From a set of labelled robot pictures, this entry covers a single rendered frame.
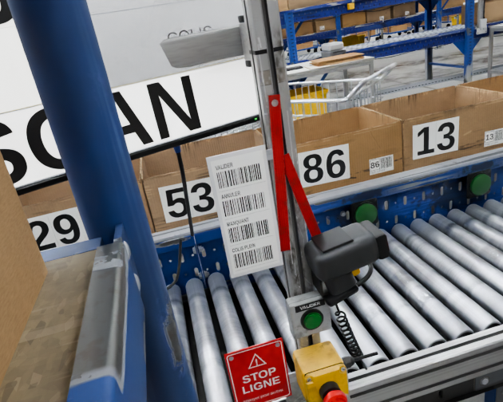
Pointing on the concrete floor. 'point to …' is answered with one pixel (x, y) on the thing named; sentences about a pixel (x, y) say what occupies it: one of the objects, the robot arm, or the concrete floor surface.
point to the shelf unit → (62, 390)
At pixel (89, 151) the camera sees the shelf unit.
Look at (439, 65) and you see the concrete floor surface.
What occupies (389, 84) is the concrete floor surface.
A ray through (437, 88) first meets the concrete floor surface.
